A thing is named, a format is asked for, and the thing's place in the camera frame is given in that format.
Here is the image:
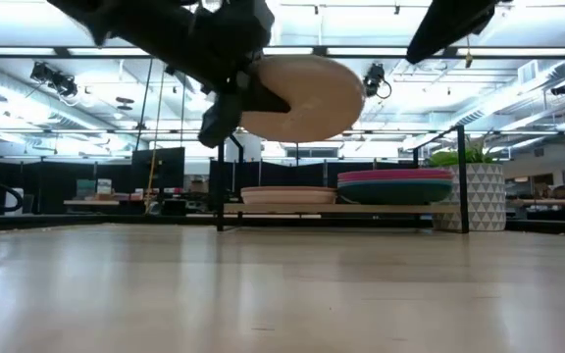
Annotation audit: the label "beige plate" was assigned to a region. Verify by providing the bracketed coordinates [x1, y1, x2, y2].
[238, 54, 366, 144]

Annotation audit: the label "white bin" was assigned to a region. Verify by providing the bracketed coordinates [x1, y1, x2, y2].
[4, 187, 26, 217]

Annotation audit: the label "black overhead light bar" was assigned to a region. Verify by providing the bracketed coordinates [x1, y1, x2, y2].
[0, 45, 565, 60]

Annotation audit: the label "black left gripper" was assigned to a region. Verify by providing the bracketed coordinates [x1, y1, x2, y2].
[188, 0, 291, 114]

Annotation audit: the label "green succulent plant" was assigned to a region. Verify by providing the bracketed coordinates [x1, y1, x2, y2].
[427, 136, 502, 169]

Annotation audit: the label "black aluminium rig frame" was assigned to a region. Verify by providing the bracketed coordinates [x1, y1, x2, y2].
[0, 211, 565, 240]

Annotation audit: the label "black frame wooden shelf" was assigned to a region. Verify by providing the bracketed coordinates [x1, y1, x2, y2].
[216, 125, 471, 234]

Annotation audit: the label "peach plate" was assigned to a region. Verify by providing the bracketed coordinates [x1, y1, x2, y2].
[240, 189, 337, 206]

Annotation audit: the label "pink plate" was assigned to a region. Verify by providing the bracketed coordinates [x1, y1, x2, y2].
[336, 169, 455, 183]

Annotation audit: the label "background wooden desk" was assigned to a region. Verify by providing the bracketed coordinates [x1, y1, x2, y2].
[507, 197, 565, 208]

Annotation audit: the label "black hanging cable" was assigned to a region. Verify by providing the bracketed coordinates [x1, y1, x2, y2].
[134, 57, 153, 151]

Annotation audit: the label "black partition panels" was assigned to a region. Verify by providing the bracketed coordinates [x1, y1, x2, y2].
[208, 159, 417, 190]

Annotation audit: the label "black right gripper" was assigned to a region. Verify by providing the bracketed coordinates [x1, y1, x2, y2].
[406, 0, 502, 66]

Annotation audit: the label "yellow hanging cable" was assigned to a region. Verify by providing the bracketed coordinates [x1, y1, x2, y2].
[146, 67, 165, 208]

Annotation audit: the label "light teal plate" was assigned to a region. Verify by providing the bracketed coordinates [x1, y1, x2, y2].
[336, 178, 455, 187]

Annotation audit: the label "white triangle pattern planter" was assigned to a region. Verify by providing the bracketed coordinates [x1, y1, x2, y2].
[432, 163, 508, 232]

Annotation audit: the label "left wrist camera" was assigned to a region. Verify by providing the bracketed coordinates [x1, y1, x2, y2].
[197, 90, 244, 149]

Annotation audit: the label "black mounted camera with cable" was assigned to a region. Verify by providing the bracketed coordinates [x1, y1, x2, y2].
[363, 63, 393, 100]

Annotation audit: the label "blue plate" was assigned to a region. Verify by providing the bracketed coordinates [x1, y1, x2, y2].
[336, 181, 454, 206]

